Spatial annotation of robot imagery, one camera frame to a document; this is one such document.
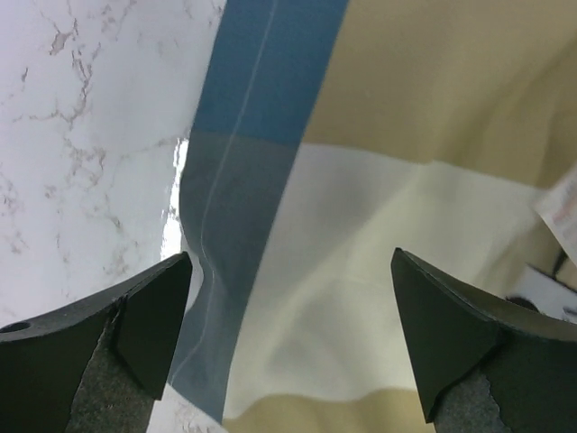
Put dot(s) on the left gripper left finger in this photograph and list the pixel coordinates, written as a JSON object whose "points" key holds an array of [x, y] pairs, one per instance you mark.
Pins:
{"points": [[97, 364]]}

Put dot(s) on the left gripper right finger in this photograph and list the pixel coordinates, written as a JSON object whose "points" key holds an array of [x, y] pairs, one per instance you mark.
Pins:
{"points": [[482, 363]]}

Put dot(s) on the cream bear print pillow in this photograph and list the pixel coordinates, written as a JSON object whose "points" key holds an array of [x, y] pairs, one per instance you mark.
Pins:
{"points": [[552, 291]]}

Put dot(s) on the blue beige checked pillowcase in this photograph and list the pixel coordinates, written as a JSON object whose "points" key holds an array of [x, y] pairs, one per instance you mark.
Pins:
{"points": [[328, 135]]}

